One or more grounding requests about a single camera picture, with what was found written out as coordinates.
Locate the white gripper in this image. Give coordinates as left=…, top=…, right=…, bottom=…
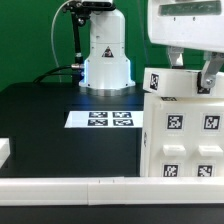
left=147, top=0, right=224, bottom=89

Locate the white cabinet block with tags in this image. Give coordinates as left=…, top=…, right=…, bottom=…
left=142, top=66, right=224, bottom=100

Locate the white door panel with handle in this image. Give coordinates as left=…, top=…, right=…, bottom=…
left=160, top=102, right=187, bottom=178

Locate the white cabinet body box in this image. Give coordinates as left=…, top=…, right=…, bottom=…
left=140, top=93, right=224, bottom=177

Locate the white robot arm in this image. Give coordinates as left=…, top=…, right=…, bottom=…
left=81, top=0, right=224, bottom=97

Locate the white tag calibration sheet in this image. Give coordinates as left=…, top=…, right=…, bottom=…
left=64, top=110, right=143, bottom=128

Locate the black camera stand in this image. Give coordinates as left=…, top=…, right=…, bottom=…
left=62, top=0, right=116, bottom=69

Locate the black cable on table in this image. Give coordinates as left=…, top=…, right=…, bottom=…
left=32, top=64, right=85, bottom=84

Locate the grey cable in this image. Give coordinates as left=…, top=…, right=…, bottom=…
left=50, top=0, right=76, bottom=69

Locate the white front barrier rail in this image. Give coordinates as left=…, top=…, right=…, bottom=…
left=0, top=177, right=224, bottom=206

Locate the white barrier rail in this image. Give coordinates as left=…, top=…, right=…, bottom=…
left=0, top=138, right=10, bottom=168
left=0, top=177, right=224, bottom=206

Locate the white left barrier rail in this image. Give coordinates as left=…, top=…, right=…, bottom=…
left=0, top=138, right=10, bottom=168

